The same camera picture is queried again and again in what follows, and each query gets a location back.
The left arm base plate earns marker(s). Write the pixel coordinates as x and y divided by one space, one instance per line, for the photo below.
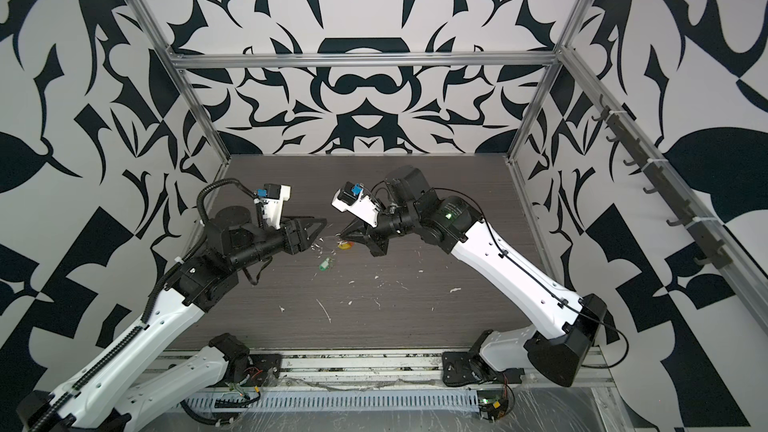
262 370

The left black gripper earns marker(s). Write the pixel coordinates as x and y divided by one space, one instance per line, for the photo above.
291 234

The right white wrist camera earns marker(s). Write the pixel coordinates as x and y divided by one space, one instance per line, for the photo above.
353 198

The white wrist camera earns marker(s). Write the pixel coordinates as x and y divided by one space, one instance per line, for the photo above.
353 198
269 202

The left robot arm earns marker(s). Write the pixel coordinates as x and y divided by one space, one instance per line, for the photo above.
107 395

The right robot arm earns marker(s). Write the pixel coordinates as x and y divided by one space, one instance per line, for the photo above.
563 324

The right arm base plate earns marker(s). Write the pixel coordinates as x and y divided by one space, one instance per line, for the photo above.
461 369

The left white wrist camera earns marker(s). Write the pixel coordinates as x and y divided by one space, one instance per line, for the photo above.
269 202

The green lit circuit board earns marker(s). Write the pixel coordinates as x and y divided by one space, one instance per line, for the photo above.
494 408

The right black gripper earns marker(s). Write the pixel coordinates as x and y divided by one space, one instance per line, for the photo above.
372 236

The white slotted cable duct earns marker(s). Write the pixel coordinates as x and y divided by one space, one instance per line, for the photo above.
454 400

